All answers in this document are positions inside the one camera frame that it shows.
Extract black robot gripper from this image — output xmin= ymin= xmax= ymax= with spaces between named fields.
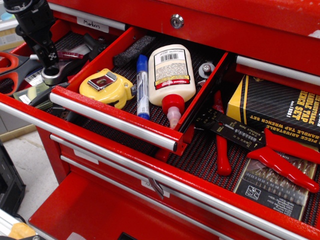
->
xmin=3 ymin=0 xmax=59 ymax=68

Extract red glue tube white cap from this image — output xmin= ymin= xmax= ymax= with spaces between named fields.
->
xmin=29 ymin=49 xmax=85 ymax=61

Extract black tool under drawer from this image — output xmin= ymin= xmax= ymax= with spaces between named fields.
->
xmin=52 ymin=103 xmax=76 ymax=122

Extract small red open drawer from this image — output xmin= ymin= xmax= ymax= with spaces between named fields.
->
xmin=50 ymin=27 xmax=228 ymax=156

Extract white wood glue bottle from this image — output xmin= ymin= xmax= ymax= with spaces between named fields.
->
xmin=148 ymin=44 xmax=196 ymax=129

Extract silver ratchet wrench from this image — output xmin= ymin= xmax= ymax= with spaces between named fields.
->
xmin=41 ymin=44 xmax=91 ymax=86

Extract orange grey scissors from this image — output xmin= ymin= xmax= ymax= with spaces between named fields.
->
xmin=0 ymin=51 xmax=43 ymax=96

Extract green clear plastic box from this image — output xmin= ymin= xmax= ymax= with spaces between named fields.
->
xmin=13 ymin=82 xmax=53 ymax=110

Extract black utility knife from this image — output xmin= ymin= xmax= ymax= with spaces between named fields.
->
xmin=83 ymin=33 xmax=111 ymax=62

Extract white markers label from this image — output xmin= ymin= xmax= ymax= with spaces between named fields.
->
xmin=76 ymin=17 xmax=109 ymax=33

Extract yellow tape measure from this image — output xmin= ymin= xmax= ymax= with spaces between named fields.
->
xmin=79 ymin=68 xmax=137 ymax=109

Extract black foam block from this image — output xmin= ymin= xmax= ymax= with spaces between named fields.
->
xmin=113 ymin=35 xmax=156 ymax=67

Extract blue white marker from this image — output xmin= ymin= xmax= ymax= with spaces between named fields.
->
xmin=136 ymin=54 xmax=150 ymax=120

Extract silver cabinet lock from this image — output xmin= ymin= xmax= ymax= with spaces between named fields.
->
xmin=170 ymin=14 xmax=185 ymax=29

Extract black box on floor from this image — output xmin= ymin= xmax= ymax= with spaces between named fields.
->
xmin=0 ymin=142 xmax=26 ymax=215

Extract red metal tool chest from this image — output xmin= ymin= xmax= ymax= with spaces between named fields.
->
xmin=0 ymin=0 xmax=320 ymax=240

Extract silver round metal part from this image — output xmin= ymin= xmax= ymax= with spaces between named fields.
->
xmin=198 ymin=62 xmax=215 ymax=79

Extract drill bit set case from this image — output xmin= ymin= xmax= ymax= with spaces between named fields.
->
xmin=234 ymin=158 xmax=310 ymax=221

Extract black yellow tap wrench box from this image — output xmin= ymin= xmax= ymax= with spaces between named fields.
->
xmin=226 ymin=75 xmax=320 ymax=148

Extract red handled pliers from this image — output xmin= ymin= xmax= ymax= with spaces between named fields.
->
xmin=213 ymin=90 xmax=232 ymax=176

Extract red handled wire stripper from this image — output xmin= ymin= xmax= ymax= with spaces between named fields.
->
xmin=195 ymin=108 xmax=320 ymax=193

